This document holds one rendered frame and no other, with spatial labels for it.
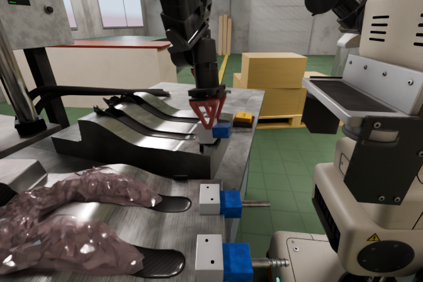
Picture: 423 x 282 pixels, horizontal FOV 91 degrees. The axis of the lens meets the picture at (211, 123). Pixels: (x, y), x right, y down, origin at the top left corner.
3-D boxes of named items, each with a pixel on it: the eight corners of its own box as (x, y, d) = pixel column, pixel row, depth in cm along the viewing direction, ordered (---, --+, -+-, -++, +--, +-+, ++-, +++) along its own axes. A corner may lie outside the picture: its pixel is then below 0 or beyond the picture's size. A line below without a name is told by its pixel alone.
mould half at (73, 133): (232, 136, 74) (233, 101, 68) (210, 186, 52) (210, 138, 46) (114, 119, 87) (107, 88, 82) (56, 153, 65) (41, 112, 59)
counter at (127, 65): (50, 89, 412) (33, 39, 373) (181, 94, 385) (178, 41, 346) (7, 104, 335) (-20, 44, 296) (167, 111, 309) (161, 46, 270)
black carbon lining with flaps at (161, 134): (211, 124, 68) (211, 96, 63) (192, 150, 54) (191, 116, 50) (120, 112, 77) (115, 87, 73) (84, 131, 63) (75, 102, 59)
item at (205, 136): (254, 137, 53) (253, 116, 51) (252, 144, 48) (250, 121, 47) (206, 136, 57) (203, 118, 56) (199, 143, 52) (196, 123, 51)
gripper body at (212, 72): (187, 99, 47) (183, 65, 45) (203, 92, 56) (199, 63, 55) (215, 97, 45) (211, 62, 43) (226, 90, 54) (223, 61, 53)
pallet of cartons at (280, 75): (227, 129, 256) (230, 58, 220) (230, 99, 358) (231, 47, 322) (357, 135, 241) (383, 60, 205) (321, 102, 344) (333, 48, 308)
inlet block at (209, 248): (281, 257, 33) (286, 233, 31) (291, 293, 29) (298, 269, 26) (198, 257, 33) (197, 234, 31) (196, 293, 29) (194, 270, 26)
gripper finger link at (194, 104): (192, 132, 50) (187, 92, 47) (202, 124, 56) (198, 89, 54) (219, 132, 47) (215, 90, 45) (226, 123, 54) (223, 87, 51)
